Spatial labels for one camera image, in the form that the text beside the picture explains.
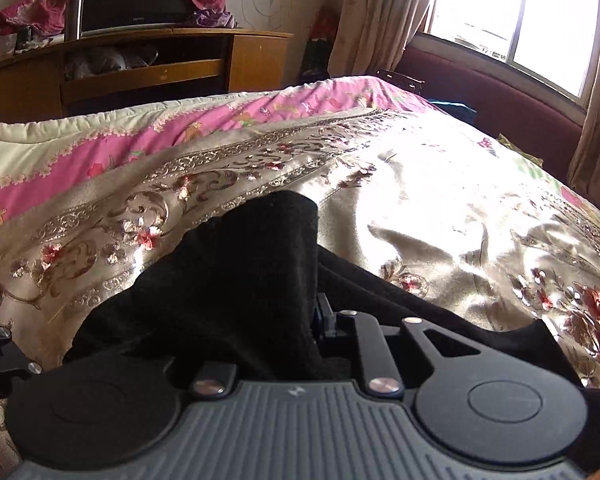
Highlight bright window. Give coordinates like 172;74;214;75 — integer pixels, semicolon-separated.
422;0;600;111

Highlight purple cloth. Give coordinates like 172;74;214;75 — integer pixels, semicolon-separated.
185;9;238;30

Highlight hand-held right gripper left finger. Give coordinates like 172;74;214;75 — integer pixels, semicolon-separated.
187;362;238;397

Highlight steel thermos bottle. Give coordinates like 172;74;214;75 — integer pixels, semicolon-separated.
64;0;85;42

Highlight wooden cabinet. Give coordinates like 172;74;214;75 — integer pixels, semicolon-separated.
0;27;293;123

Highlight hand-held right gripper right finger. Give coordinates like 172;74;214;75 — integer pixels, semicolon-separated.
317;292;485;399

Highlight dark green bag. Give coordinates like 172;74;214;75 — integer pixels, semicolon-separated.
300;40;333;88

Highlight pink floral quilt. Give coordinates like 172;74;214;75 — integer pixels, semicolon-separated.
0;76;431;226

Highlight black pants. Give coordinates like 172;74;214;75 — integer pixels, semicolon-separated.
62;190;600;396

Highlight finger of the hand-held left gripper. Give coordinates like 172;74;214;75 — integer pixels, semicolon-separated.
0;324;43;403

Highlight black metal bracket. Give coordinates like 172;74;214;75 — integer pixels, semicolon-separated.
377;68;426;92

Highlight red bag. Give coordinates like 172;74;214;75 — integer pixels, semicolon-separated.
307;7;341;43

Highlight golden floral bedspread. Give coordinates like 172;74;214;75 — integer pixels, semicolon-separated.
0;105;600;480

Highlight grey plastic bag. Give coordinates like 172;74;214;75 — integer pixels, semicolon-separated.
65;45;158;78

